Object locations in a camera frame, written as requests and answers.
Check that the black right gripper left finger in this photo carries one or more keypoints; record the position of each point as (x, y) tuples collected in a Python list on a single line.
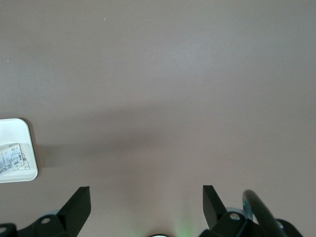
[(74, 212)]

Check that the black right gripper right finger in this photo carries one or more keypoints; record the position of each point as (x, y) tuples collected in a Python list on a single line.
[(213, 209)]

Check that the blue white milk carton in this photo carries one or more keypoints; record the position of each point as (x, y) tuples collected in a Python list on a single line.
[(10, 158)]

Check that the beige plastic tray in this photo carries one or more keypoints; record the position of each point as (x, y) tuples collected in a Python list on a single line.
[(14, 130)]

